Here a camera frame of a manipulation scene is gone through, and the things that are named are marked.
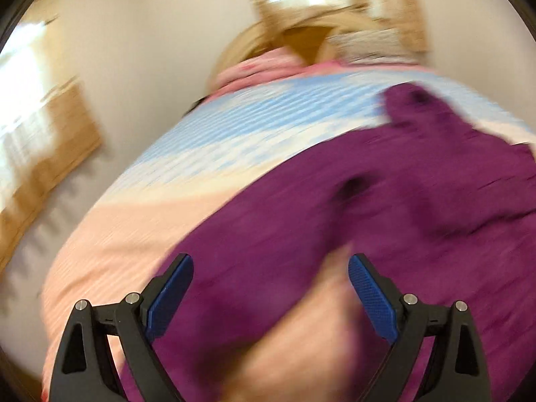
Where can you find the pink floral quilt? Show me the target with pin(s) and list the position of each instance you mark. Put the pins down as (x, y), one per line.
(251, 71)

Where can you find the wooden headboard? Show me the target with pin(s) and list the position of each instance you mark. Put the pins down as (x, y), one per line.
(305, 42)

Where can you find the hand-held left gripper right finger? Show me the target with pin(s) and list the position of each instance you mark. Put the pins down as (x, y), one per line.
(372, 297)

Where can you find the purple jacket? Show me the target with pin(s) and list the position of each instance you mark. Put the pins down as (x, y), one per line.
(377, 201)

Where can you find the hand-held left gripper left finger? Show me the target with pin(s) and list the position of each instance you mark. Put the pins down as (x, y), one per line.
(169, 297)

